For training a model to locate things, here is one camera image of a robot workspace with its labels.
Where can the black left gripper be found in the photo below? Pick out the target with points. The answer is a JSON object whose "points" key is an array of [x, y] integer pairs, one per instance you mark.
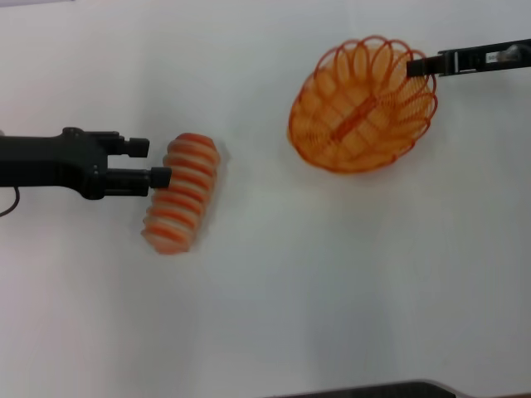
{"points": [[50, 161]]}

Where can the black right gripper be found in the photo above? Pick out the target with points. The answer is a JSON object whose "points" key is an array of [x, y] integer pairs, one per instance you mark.
{"points": [[477, 60]]}

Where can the orange striped bread roll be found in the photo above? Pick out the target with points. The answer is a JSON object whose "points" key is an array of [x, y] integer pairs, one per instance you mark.
{"points": [[182, 195]]}

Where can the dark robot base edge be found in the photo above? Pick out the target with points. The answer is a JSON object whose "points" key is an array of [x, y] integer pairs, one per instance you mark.
{"points": [[373, 389]]}

